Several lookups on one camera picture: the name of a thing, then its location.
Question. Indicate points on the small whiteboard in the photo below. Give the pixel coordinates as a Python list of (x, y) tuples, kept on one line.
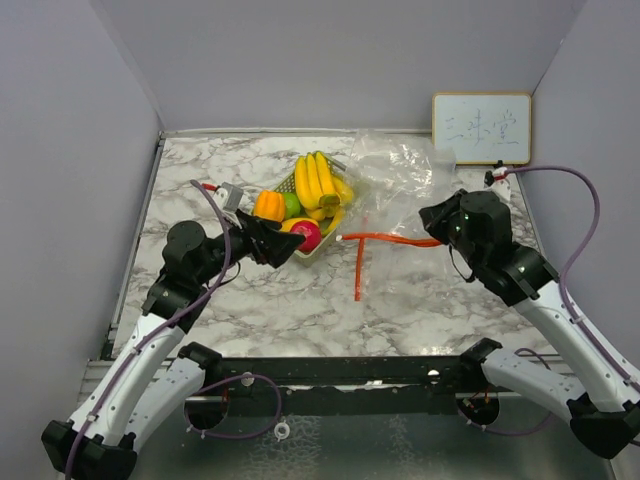
[(483, 128)]

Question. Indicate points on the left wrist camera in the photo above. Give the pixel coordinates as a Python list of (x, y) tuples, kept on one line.
[(228, 197)]

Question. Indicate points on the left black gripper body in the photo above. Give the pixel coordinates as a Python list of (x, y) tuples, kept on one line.
[(242, 242)]

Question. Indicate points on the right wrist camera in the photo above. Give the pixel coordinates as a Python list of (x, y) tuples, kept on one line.
[(498, 183)]

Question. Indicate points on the green lime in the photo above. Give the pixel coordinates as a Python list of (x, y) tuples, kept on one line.
[(292, 205)]

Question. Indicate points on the clear zip bag red zipper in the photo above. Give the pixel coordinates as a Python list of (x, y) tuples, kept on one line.
[(394, 176)]

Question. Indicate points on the red apple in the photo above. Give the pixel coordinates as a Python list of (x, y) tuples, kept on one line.
[(312, 240)]

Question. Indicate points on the yellow banana bunch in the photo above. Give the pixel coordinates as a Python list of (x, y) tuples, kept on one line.
[(320, 186)]

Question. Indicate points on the yellow mango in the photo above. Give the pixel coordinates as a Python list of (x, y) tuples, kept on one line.
[(300, 225)]

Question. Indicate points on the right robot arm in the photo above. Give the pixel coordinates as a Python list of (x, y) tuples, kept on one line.
[(601, 403)]

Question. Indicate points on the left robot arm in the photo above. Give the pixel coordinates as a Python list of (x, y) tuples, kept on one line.
[(104, 436)]

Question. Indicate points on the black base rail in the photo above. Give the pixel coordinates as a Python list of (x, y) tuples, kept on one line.
[(344, 386)]

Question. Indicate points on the orange bell pepper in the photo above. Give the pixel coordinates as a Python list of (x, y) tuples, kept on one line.
[(270, 205)]

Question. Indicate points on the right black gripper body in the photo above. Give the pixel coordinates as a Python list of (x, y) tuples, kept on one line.
[(445, 223)]

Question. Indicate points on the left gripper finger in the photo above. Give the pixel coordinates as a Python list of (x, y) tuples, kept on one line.
[(254, 224), (280, 246)]

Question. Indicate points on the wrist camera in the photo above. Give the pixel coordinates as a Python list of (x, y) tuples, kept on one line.
[(498, 183), (228, 197)]

